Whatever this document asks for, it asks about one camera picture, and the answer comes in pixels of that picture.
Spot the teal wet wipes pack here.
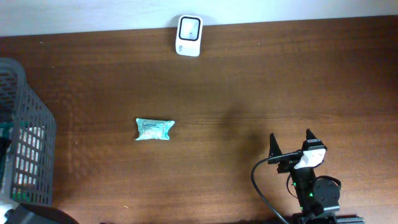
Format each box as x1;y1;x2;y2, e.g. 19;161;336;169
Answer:
136;118;175;141

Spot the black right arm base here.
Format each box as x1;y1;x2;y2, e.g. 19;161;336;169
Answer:
292;214;365;224

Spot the right black and white arm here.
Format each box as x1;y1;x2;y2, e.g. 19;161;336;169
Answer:
268;129;341;223

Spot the left black and white arm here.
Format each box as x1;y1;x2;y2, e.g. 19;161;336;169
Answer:
1;200;78;224

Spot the white barcode scanner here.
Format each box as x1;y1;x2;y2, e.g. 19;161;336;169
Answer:
175;15;203;57

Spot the grey plastic mesh basket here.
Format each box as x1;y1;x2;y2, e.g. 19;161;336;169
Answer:
1;58;57;206

